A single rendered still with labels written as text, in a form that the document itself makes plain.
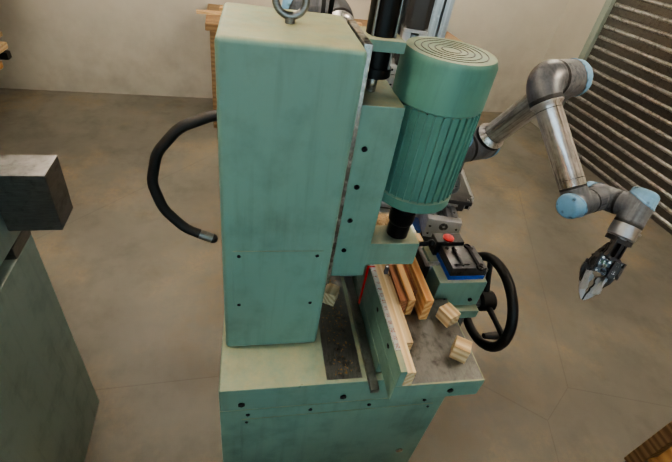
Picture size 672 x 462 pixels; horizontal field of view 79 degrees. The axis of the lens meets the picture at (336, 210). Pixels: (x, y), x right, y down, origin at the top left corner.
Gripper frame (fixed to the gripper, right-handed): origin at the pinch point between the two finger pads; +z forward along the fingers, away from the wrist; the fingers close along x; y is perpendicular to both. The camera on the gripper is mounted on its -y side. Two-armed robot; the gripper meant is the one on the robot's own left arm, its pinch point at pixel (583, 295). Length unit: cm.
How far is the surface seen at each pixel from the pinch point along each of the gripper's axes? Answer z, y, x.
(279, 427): 59, 52, -57
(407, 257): 7, 44, -48
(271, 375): 43, 60, -62
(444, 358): 23, 48, -30
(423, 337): 22, 46, -36
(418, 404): 42, 36, -29
